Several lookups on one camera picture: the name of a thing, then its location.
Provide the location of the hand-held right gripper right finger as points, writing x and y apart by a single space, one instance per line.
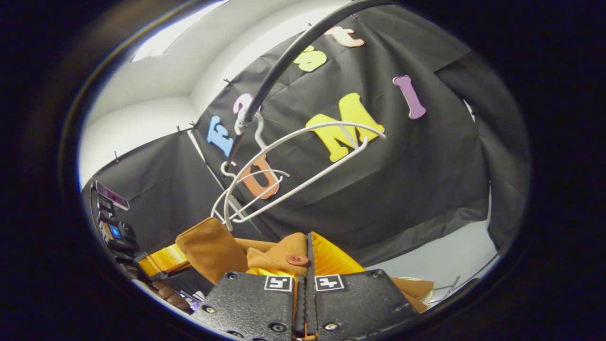
310 265

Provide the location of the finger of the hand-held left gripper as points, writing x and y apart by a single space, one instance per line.
163 260

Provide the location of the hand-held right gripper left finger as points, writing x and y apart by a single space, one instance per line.
251 303

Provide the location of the brown collared shirt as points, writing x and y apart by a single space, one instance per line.
213 251

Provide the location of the white plain hanger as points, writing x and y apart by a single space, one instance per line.
265 173

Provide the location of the white hanger with taped hook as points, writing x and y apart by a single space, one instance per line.
303 133

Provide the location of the black backdrop cloth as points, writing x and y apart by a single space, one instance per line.
402 189

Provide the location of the black clothes rail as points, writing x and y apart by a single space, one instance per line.
289 57

